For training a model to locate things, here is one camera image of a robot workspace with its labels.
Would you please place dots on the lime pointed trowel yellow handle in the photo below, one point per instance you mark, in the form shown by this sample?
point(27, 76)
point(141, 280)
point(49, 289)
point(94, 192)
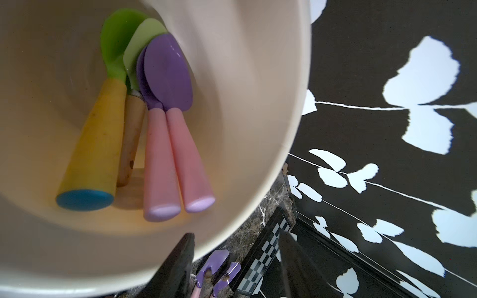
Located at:
point(90, 180)

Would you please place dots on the cream plastic bucket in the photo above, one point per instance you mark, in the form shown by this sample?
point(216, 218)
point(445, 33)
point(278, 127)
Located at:
point(250, 66)

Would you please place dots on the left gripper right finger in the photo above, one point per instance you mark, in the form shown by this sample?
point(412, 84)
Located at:
point(301, 277)

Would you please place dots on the purple pointed trowel front row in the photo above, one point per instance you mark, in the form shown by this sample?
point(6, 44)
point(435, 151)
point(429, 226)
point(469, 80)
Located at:
point(162, 200)

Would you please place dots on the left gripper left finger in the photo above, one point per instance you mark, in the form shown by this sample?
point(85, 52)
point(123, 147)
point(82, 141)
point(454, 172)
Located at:
point(172, 279)

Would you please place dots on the purple square trowel pink handle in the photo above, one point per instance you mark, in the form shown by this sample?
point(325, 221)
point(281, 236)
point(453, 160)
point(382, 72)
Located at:
point(216, 259)

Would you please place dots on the black white checkerboard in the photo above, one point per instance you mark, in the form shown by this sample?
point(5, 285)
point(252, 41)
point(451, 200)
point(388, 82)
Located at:
point(261, 255)

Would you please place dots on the purple pointed trowel pink handle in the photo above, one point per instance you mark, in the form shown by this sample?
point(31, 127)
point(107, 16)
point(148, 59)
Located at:
point(167, 76)

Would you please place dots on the lime square trowel wooden handle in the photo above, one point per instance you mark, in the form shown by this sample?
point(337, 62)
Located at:
point(134, 103)

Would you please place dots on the purple trowel pink handle right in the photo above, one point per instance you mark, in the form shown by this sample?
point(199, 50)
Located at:
point(226, 278)

